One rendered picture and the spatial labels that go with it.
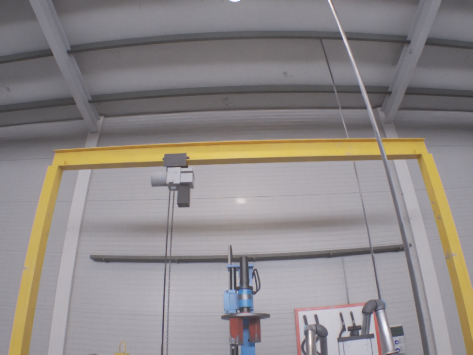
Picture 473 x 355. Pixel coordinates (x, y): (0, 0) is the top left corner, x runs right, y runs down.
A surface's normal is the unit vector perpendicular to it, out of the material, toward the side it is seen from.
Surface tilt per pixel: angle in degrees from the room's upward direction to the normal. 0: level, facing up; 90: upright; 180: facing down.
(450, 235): 90
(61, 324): 90
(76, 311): 90
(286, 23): 174
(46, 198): 90
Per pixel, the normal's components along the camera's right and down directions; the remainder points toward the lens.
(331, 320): -0.01, -0.49
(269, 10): 0.03, 0.81
